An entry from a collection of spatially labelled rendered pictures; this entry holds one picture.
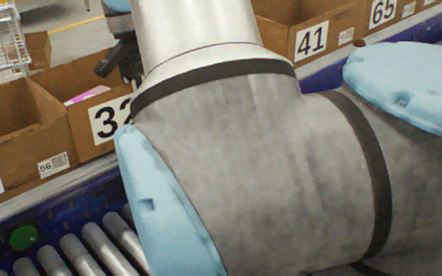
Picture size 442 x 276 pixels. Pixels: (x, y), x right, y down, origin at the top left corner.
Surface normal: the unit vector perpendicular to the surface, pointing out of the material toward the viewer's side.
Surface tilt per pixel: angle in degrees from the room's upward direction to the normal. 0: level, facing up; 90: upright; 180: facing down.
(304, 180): 47
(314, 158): 35
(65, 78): 85
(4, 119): 89
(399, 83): 6
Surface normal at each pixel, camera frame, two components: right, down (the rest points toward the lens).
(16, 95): 0.57, 0.43
